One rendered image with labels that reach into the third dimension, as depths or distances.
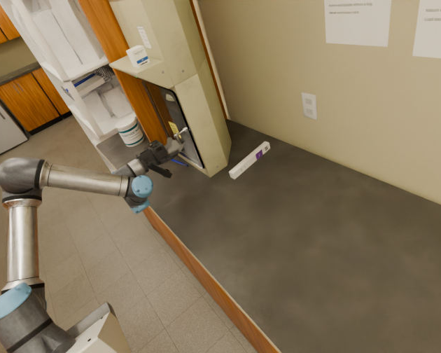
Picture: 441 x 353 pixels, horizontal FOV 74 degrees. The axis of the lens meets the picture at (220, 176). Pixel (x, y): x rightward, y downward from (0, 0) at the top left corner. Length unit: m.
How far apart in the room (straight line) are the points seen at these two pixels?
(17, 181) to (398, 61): 1.19
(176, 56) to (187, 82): 0.11
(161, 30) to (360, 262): 0.99
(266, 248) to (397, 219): 0.44
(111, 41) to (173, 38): 0.39
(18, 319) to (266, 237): 0.76
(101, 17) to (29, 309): 1.10
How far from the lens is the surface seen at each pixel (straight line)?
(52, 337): 1.00
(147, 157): 1.24
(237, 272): 1.03
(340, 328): 0.92
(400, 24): 1.00
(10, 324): 1.00
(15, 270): 1.15
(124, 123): 1.91
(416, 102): 1.06
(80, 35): 2.36
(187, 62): 1.19
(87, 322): 1.19
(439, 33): 0.97
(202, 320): 2.08
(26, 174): 1.08
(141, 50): 1.17
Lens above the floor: 1.79
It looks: 38 degrees down
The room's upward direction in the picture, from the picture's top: 20 degrees counter-clockwise
